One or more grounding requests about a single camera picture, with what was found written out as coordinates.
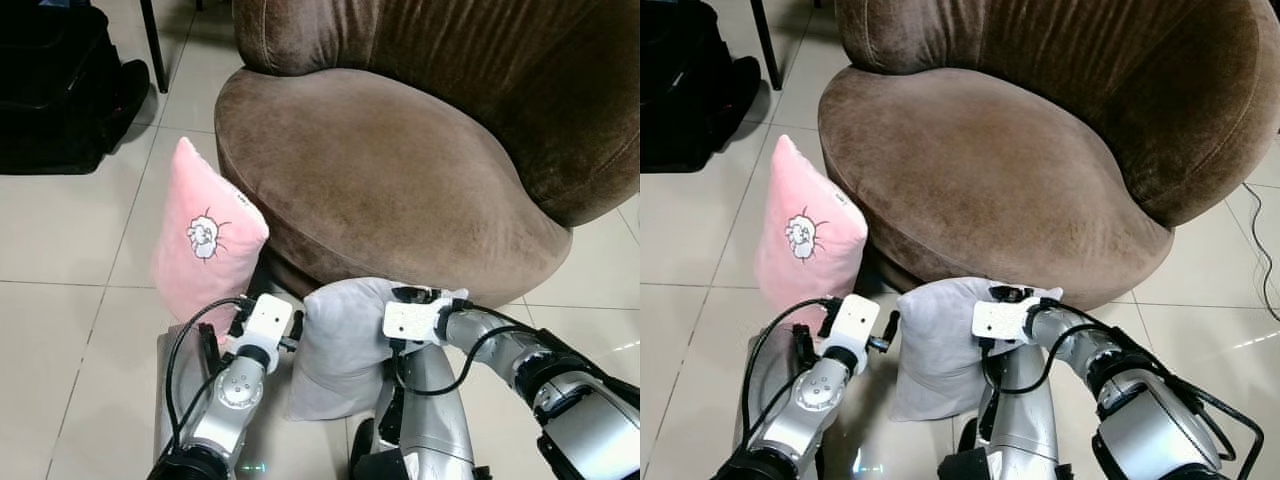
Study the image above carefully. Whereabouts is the grey pillow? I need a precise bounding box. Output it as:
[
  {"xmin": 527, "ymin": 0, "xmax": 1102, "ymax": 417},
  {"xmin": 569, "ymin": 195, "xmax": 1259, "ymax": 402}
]
[
  {"xmin": 287, "ymin": 278, "xmax": 471, "ymax": 423},
  {"xmin": 890, "ymin": 278, "xmax": 1071, "ymax": 423}
]

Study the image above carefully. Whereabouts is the brown velvet round sofa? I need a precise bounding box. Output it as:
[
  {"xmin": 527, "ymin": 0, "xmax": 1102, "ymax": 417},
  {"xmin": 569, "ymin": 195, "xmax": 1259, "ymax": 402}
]
[
  {"xmin": 818, "ymin": 0, "xmax": 1280, "ymax": 311},
  {"xmin": 214, "ymin": 0, "xmax": 641, "ymax": 309}
]

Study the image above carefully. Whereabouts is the pink pillow with cartoon print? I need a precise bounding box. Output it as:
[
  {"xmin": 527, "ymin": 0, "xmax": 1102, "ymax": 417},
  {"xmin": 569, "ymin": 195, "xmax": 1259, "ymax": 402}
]
[
  {"xmin": 150, "ymin": 137, "xmax": 271, "ymax": 336},
  {"xmin": 755, "ymin": 135, "xmax": 869, "ymax": 331}
]

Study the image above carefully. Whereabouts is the silver left robot leg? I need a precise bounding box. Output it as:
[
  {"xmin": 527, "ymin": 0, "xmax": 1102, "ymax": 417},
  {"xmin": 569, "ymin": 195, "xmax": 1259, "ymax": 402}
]
[
  {"xmin": 745, "ymin": 325, "xmax": 801, "ymax": 441},
  {"xmin": 155, "ymin": 322, "xmax": 216, "ymax": 451}
]

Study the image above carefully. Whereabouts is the silver robot leg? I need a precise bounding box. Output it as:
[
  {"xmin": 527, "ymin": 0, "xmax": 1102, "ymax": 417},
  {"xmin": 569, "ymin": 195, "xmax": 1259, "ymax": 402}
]
[
  {"xmin": 155, "ymin": 322, "xmax": 216, "ymax": 451},
  {"xmin": 940, "ymin": 345, "xmax": 1076, "ymax": 480},
  {"xmin": 745, "ymin": 325, "xmax": 801, "ymax": 441},
  {"xmin": 350, "ymin": 343, "xmax": 491, "ymax": 480}
]

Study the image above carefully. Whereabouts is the silver right robot leg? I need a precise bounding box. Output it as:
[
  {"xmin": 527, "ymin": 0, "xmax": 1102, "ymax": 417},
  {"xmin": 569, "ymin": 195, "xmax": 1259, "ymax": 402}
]
[
  {"xmin": 940, "ymin": 345, "xmax": 1076, "ymax": 480},
  {"xmin": 350, "ymin": 343, "xmax": 491, "ymax": 480}
]

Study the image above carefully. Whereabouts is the black bag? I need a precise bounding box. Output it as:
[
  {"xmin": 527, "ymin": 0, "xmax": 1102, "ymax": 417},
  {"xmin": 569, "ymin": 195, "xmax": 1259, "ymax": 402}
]
[
  {"xmin": 0, "ymin": 0, "xmax": 151, "ymax": 176},
  {"xmin": 640, "ymin": 0, "xmax": 763, "ymax": 173}
]

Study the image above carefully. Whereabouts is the black chair leg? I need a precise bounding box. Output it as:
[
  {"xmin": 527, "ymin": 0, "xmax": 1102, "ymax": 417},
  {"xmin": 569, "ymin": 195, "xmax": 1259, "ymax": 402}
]
[
  {"xmin": 140, "ymin": 0, "xmax": 169, "ymax": 94},
  {"xmin": 750, "ymin": 0, "xmax": 784, "ymax": 91}
]

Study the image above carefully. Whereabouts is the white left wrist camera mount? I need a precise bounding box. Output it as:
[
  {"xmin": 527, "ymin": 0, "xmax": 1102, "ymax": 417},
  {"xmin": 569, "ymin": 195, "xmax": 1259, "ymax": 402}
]
[
  {"xmin": 826, "ymin": 294, "xmax": 881, "ymax": 351},
  {"xmin": 243, "ymin": 294, "xmax": 295, "ymax": 348}
]

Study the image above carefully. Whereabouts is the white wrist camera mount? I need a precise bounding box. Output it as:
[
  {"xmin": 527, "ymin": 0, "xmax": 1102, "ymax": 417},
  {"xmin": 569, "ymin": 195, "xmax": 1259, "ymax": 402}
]
[
  {"xmin": 243, "ymin": 294, "xmax": 295, "ymax": 348},
  {"xmin": 972, "ymin": 300, "xmax": 1036, "ymax": 344},
  {"xmin": 826, "ymin": 294, "xmax": 881, "ymax": 351},
  {"xmin": 382, "ymin": 300, "xmax": 443, "ymax": 344}
]

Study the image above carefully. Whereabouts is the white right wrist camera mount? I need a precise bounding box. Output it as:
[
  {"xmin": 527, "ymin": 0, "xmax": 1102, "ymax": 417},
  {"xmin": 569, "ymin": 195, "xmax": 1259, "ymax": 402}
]
[
  {"xmin": 972, "ymin": 300, "xmax": 1036, "ymax": 344},
  {"xmin": 382, "ymin": 300, "xmax": 443, "ymax": 344}
]

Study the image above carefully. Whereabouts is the long black floor cable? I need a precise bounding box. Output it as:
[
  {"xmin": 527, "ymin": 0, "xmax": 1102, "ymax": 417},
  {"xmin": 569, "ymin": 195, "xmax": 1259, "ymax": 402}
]
[{"xmin": 1240, "ymin": 182, "xmax": 1280, "ymax": 323}]

